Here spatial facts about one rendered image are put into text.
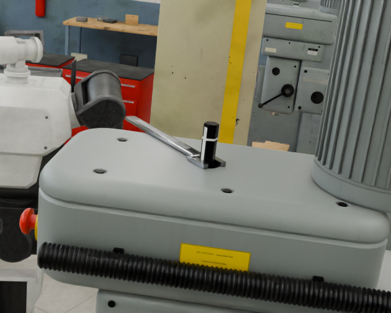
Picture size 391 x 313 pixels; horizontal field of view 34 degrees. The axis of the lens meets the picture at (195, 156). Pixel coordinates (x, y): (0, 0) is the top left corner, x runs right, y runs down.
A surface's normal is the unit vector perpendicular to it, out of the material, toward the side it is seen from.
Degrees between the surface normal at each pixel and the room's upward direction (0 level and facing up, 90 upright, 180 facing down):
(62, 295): 0
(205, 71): 90
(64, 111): 85
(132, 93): 90
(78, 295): 0
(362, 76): 90
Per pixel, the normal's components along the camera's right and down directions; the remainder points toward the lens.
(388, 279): 0.11, -0.94
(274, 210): 0.00, -0.44
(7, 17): -0.10, 0.31
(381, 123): -0.51, 0.22
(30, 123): 0.13, 0.33
